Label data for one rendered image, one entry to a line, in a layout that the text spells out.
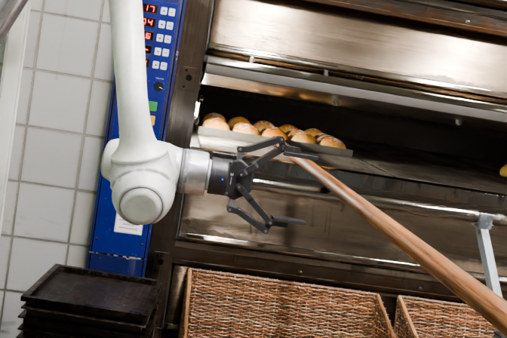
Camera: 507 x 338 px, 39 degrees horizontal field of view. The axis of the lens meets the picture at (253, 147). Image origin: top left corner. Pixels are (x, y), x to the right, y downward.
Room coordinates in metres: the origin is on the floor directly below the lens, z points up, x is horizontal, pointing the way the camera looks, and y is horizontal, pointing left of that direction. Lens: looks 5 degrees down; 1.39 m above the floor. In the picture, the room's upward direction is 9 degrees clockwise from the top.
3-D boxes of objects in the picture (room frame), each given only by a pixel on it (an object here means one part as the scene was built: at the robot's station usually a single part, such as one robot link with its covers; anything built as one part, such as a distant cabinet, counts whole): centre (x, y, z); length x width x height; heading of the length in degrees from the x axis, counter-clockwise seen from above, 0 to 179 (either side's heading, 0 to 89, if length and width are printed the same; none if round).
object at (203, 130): (2.63, -0.05, 1.20); 0.55 x 0.36 x 0.03; 97
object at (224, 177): (1.42, 0.04, 1.19); 0.09 x 0.07 x 0.08; 97
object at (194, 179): (1.41, 0.11, 1.19); 0.09 x 0.06 x 0.09; 7
